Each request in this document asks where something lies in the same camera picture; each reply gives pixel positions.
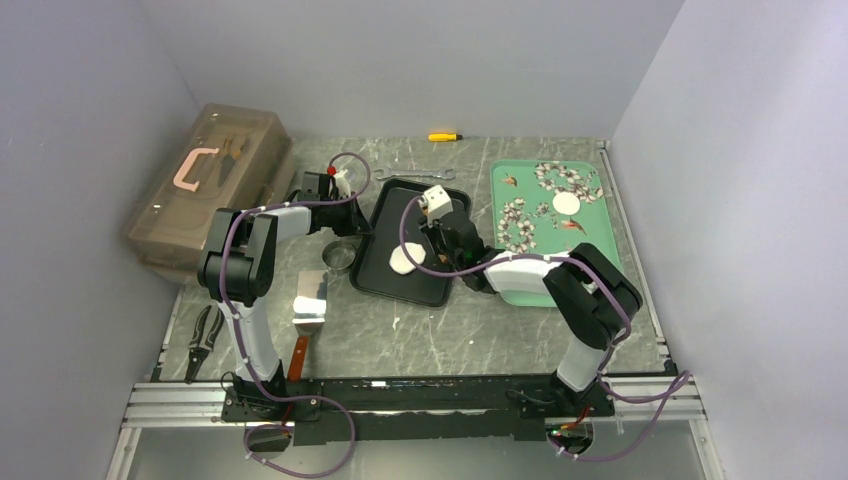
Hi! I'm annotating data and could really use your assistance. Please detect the translucent brown toolbox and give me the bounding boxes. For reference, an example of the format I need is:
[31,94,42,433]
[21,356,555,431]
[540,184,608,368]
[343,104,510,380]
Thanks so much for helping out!
[125,103,296,284]

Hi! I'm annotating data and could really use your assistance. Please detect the silver wrench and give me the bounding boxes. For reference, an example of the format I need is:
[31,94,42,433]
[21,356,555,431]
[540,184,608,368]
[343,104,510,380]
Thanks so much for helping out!
[373,167,456,181]

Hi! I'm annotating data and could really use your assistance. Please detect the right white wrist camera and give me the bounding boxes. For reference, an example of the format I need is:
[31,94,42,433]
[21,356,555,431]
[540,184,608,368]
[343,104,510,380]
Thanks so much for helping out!
[418,185,453,224]

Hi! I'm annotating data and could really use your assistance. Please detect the flat white dumpling wrapper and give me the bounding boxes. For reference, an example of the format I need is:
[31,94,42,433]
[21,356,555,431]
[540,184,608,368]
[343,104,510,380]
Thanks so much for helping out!
[551,191,581,216]

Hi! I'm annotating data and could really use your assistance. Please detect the green floral tray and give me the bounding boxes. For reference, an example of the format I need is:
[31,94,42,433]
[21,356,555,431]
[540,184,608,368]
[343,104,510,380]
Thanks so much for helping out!
[491,159,621,267]

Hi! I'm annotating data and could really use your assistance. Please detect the aluminium frame rail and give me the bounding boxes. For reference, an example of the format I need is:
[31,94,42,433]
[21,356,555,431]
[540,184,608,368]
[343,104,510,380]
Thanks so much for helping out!
[122,382,225,428]

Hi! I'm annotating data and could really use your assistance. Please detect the metal ring cutter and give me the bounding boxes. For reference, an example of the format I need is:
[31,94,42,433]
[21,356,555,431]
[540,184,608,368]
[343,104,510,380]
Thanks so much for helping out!
[321,240,357,273]

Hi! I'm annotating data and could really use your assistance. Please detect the metal spatula orange handle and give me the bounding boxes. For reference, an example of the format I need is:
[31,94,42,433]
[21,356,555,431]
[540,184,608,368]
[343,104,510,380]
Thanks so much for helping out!
[287,270,329,382]

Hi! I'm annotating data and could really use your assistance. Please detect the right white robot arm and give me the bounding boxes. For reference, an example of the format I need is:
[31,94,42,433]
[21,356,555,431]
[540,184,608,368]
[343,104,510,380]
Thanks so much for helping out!
[418,208,643,415]

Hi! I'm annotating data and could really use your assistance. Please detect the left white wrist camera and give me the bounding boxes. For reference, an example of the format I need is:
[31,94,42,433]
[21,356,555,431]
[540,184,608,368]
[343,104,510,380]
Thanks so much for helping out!
[333,168,356,198]

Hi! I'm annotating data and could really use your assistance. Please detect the yellow screwdriver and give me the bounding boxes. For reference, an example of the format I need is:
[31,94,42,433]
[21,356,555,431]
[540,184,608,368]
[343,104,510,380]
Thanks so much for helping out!
[428,133,463,143]

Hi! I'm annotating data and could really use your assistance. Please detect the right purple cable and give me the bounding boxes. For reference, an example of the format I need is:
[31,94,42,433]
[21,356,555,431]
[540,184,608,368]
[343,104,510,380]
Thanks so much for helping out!
[399,195,694,464]

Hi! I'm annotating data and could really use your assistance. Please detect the white dough ball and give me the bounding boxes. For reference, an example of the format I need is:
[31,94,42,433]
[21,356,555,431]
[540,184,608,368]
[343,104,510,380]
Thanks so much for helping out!
[389,242,427,275]

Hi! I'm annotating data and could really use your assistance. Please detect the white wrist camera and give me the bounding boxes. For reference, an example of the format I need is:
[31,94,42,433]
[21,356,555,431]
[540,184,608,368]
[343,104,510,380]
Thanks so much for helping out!
[333,168,356,198]
[418,185,453,224]

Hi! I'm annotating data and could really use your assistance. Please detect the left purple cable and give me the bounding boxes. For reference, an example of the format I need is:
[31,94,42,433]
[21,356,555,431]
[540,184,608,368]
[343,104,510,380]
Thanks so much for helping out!
[217,152,372,480]

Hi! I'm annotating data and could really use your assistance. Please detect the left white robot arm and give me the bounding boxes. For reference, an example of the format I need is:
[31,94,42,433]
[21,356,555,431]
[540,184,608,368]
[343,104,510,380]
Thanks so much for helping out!
[197,167,372,420]

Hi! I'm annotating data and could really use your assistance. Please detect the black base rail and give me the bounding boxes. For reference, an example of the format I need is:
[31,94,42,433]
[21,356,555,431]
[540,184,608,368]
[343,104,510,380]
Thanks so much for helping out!
[221,374,615,446]

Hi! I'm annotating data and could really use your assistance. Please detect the black pliers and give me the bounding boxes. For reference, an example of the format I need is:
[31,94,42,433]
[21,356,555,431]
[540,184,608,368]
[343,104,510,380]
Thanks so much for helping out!
[184,305,225,384]

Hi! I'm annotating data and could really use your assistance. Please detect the purple cable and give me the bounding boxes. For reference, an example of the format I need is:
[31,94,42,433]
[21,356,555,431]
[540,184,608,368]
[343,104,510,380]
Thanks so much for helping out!
[217,152,372,480]
[399,195,694,464]

